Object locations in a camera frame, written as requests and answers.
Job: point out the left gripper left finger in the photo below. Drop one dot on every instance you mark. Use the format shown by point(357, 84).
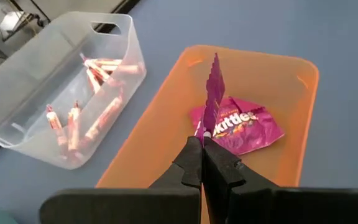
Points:
point(135, 205)

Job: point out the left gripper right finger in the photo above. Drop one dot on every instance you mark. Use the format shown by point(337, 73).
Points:
point(259, 205)

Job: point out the purple Skittles candy packet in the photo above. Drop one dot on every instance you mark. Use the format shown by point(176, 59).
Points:
point(213, 90)
point(247, 133)

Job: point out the orange plastic bin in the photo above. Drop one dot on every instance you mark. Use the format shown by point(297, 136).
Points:
point(259, 77)

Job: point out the clear plastic bin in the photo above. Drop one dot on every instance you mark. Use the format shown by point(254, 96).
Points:
point(26, 77)

